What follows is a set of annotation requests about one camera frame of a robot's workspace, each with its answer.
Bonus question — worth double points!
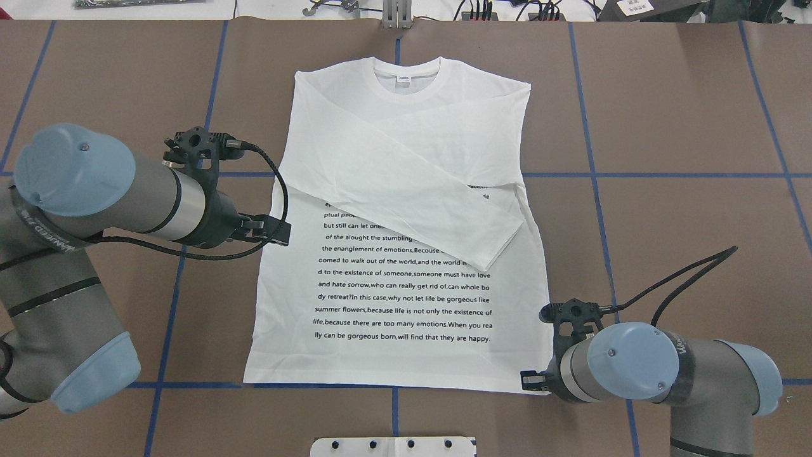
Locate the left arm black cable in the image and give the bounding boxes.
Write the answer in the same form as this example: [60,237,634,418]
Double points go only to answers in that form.
[82,141,290,262]

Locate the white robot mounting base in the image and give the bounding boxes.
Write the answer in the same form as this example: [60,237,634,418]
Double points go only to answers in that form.
[310,436,478,456]

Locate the aluminium frame post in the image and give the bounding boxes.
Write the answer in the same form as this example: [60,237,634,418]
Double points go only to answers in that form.
[382,0,414,29]

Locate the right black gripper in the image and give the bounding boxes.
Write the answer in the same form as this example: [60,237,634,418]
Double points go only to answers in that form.
[520,298,603,402]

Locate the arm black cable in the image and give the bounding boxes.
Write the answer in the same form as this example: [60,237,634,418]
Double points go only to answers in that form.
[82,141,290,262]
[596,246,740,328]

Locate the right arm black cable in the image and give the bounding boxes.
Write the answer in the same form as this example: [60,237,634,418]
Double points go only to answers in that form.
[596,246,740,328]

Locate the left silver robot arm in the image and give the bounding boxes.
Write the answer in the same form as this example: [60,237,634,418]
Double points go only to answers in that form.
[1,123,292,421]

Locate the white long-sleeve printed shirt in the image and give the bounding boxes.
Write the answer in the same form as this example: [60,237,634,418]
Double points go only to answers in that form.
[243,57,553,393]

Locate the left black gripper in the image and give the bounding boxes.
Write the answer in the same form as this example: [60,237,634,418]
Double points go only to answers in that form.
[162,127,292,249]

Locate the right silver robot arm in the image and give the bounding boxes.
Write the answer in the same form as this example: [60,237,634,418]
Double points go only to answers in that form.
[520,299,783,456]

